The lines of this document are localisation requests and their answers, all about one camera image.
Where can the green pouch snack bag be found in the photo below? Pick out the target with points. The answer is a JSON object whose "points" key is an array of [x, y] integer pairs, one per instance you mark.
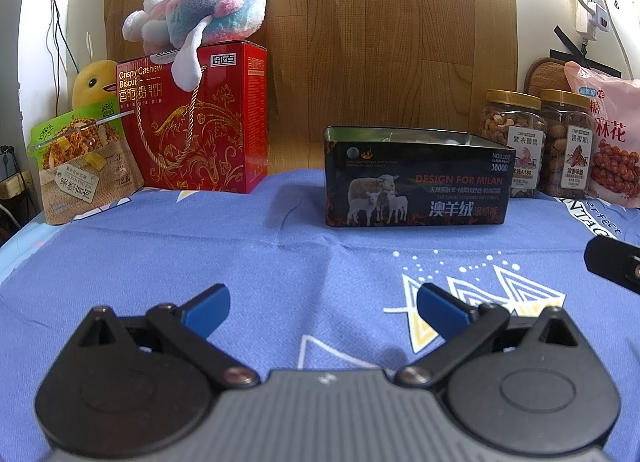
{"points": [[80, 167]]}

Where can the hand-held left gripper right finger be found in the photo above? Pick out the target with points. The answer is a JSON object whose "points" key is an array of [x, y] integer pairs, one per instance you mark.
{"points": [[440, 309]]}

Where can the blue printed cloth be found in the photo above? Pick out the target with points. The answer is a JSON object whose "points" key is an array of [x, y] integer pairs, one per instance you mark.
{"points": [[300, 252]]}

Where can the pecan jar with gold lid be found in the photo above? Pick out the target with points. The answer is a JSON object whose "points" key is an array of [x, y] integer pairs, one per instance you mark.
{"points": [[570, 142]]}

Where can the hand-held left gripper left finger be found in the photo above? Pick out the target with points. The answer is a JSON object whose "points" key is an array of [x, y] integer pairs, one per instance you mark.
{"points": [[210, 309]]}

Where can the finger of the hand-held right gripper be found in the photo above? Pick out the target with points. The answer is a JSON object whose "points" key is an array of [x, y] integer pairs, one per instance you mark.
{"points": [[612, 261]]}

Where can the white power strip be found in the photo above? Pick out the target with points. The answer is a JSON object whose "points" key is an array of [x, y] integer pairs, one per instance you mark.
{"points": [[592, 7]]}

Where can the pastel plush toy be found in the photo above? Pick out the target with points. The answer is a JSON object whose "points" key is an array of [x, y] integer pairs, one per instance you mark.
{"points": [[215, 7]]}

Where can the black tin box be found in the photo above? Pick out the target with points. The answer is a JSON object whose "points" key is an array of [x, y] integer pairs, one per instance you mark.
{"points": [[415, 192]]}

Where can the black tape cross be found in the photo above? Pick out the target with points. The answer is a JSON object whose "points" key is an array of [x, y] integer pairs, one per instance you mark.
{"points": [[567, 45]]}

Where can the yellow plush toy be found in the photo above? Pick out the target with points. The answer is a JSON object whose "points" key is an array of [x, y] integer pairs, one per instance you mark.
{"points": [[95, 80]]}

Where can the beige power strip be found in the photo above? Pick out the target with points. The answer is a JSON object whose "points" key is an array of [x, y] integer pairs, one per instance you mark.
{"points": [[15, 184]]}

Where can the red biscuit box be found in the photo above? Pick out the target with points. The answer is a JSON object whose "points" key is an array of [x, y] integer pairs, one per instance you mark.
{"points": [[215, 142]]}

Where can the cashew jar with gold lid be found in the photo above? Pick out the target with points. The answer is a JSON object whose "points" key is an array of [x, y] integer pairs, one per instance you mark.
{"points": [[510, 142]]}

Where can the pink snack bag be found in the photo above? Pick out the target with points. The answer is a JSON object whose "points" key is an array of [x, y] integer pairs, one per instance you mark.
{"points": [[617, 142]]}

